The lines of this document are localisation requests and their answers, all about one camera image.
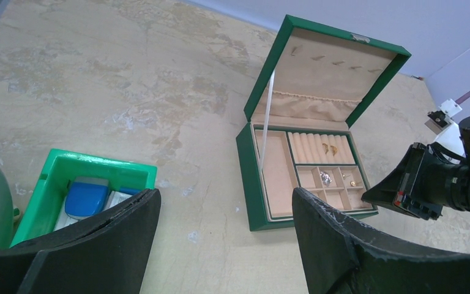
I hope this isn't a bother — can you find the green jewelry tray insert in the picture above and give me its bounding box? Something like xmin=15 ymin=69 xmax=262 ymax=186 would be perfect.
xmin=253 ymin=128 xmax=377 ymax=222

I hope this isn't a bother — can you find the blue white item in bin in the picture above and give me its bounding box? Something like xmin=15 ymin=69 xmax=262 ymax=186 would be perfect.
xmin=54 ymin=176 xmax=140 ymax=231

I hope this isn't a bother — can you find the green jewelry box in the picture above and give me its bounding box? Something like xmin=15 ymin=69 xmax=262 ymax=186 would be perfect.
xmin=236 ymin=15 xmax=411 ymax=232

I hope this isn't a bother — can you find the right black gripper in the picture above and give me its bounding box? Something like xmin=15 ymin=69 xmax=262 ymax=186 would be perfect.
xmin=361 ymin=117 xmax=470 ymax=220

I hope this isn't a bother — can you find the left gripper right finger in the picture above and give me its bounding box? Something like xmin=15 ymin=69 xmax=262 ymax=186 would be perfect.
xmin=292 ymin=187 xmax=470 ymax=293

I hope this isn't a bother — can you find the green plastic bin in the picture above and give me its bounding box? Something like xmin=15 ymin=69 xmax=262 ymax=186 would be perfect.
xmin=11 ymin=149 xmax=157 ymax=246

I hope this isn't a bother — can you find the silver crystal earring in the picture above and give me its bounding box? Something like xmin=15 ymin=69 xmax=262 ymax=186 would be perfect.
xmin=319 ymin=170 xmax=332 ymax=186

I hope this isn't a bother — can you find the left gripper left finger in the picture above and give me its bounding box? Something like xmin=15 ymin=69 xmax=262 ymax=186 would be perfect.
xmin=0 ymin=189 xmax=162 ymax=293

